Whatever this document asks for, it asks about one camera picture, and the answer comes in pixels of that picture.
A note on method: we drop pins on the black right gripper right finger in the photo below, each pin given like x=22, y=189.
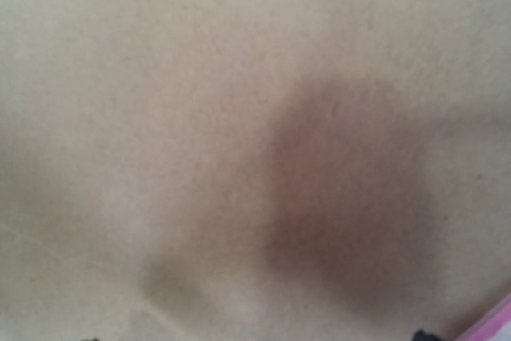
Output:
x=422, y=335

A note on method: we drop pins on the brown backing board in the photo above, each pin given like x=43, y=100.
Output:
x=253, y=169

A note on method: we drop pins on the pink wooden picture frame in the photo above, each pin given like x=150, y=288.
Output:
x=494, y=326

